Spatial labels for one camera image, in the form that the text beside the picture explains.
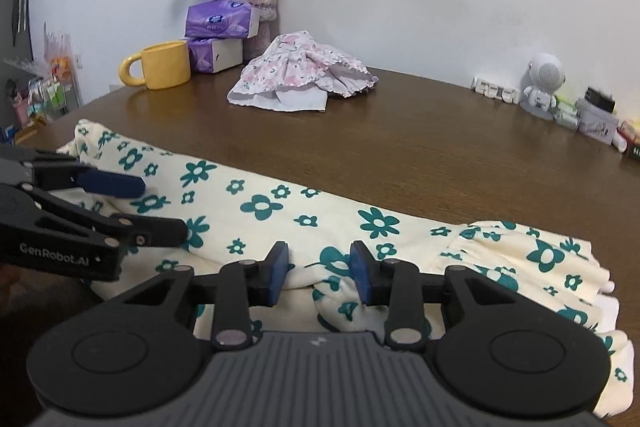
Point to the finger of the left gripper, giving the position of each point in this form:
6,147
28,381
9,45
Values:
51,171
26,201

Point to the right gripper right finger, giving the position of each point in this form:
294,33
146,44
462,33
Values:
396,285

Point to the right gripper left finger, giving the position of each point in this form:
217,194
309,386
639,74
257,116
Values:
242,285

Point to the cream teal flower garment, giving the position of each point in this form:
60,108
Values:
235,215

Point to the yellow mug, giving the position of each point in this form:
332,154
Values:
164,66

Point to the lower purple tissue pack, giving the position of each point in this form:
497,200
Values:
209,56

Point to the purple tissue pack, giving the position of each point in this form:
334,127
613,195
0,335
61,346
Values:
222,19
209,56

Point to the white letter block ornament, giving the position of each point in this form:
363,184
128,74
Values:
495,92

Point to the pink floral garment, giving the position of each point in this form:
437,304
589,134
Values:
298,74

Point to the upper purple tissue pack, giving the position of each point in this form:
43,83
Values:
222,19

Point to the small green white items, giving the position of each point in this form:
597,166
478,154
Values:
565,114

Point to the grey storage box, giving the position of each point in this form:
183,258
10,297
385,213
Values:
595,122

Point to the white robot figurine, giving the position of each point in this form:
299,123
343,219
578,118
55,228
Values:
546,75

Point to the white tube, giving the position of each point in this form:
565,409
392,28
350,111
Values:
620,142

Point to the black label box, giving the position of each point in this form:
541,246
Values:
632,150

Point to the black charger on box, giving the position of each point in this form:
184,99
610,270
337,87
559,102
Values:
601,100

